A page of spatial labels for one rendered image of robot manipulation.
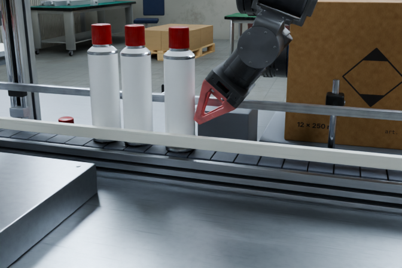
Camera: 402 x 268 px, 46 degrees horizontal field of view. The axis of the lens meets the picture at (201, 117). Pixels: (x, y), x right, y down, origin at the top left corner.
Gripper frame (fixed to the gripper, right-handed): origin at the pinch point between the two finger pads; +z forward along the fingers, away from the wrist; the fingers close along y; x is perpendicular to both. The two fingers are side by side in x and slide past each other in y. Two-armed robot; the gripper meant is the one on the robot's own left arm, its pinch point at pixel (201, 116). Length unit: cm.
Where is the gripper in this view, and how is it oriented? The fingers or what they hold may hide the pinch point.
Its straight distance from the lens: 78.8
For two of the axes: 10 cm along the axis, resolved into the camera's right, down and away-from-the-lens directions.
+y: -2.8, 2.7, -9.2
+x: 7.5, 6.6, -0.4
